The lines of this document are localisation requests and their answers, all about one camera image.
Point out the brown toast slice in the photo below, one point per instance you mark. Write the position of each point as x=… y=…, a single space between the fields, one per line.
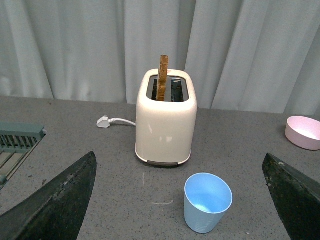
x=162 y=78

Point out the pink plastic bowl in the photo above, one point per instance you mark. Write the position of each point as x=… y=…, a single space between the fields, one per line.
x=303 y=132

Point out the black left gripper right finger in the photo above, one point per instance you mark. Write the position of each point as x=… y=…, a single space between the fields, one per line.
x=296 y=198

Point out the light blue plastic cup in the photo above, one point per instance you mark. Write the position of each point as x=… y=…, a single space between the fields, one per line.
x=207 y=198

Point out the cream two-slot toaster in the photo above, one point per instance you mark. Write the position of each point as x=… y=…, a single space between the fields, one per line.
x=164 y=129

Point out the green dish rack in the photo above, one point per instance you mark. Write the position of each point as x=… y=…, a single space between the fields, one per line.
x=17 y=141

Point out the grey-white curtain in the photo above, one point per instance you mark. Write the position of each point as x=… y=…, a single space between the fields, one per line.
x=245 y=55

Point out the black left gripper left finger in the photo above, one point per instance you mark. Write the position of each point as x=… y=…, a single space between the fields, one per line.
x=57 y=210

